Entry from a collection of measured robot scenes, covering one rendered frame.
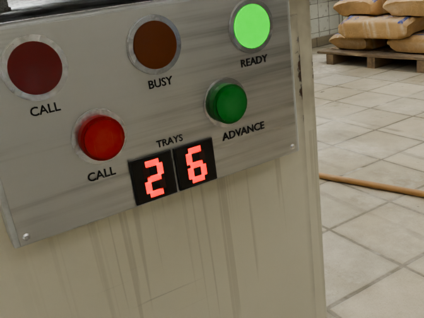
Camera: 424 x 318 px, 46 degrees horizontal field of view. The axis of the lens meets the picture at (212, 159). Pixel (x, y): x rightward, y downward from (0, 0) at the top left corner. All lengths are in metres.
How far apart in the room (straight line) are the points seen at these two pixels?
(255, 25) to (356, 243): 1.34
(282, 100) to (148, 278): 0.19
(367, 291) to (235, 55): 1.14
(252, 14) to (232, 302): 0.26
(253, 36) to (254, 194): 0.15
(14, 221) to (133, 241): 0.11
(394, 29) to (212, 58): 3.72
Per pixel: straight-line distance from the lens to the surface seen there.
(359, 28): 4.26
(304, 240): 0.51
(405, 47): 4.16
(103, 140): 0.33
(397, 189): 1.99
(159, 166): 0.36
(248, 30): 0.38
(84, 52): 0.33
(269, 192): 0.46
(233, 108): 0.37
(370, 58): 4.26
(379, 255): 1.61
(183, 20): 0.36
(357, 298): 1.43
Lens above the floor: 0.85
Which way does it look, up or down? 20 degrees down
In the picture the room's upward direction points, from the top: 8 degrees counter-clockwise
